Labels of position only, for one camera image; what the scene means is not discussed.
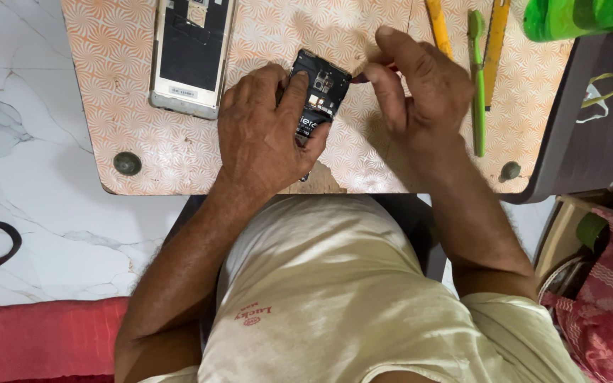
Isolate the white phone back frame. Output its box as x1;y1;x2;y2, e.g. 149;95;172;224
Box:
149;0;238;121

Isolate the red cushion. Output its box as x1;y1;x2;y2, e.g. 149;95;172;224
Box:
0;296;129;383

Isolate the yellow handled tool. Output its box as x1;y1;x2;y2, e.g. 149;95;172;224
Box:
425;0;454;60

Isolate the orange patterned small table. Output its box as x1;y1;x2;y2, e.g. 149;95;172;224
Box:
60;0;576;196

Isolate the green plastic brush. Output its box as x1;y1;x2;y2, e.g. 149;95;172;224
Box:
466;9;487;158

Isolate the black phone body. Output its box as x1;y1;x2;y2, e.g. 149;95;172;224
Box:
276;48;353;183

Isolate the person's cream shirt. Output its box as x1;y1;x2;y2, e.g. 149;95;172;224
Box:
139;194;590;383

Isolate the person's right hand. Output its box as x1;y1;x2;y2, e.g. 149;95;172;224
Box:
362;26;476;161

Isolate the yellow and white loop cord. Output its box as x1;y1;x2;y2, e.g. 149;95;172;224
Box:
576;72;613;124

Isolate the green plastic bottle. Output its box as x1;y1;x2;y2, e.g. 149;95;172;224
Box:
522;0;613;43

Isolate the green tape roll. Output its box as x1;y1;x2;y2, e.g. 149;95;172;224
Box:
576;211;611;252

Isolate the dark brown side table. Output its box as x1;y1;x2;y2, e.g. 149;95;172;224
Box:
502;29;613;205

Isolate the beige basket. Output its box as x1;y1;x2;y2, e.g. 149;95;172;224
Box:
532;194;613;301

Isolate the pink patterned cloth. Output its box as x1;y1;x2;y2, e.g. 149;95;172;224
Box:
540;206;613;383

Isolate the red screwdriver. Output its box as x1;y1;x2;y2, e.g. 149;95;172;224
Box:
351;64;399;85

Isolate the person's left hand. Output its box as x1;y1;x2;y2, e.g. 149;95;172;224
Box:
216;63;334;201

